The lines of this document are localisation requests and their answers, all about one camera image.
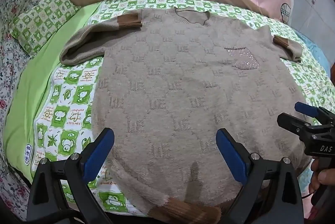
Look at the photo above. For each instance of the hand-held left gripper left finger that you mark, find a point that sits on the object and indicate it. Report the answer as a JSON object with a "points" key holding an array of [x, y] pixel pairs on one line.
{"points": [[96, 157]]}

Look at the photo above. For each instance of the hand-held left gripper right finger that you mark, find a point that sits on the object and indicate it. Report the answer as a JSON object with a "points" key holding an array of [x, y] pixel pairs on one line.
{"points": [[231, 158]]}

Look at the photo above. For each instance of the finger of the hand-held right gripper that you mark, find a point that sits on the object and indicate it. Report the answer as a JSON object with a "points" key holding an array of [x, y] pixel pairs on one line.
{"points": [[305, 108], [293, 121]]}

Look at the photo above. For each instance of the beige knitted sweater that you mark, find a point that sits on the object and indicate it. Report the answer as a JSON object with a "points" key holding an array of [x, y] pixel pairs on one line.
{"points": [[180, 93]]}

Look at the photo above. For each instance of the person's right hand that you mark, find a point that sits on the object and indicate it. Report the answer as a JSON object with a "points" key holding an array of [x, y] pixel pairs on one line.
{"points": [[325, 171]]}

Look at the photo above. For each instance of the green checked bed sheet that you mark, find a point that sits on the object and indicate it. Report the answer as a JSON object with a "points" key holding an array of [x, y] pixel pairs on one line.
{"points": [[70, 108]]}

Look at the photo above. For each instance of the floral bed sheet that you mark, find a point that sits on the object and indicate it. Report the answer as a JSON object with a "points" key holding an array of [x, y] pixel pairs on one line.
{"points": [[15, 38]]}

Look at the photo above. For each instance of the green checked pillow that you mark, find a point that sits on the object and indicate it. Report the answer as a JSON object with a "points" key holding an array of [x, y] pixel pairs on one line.
{"points": [[44, 19]]}

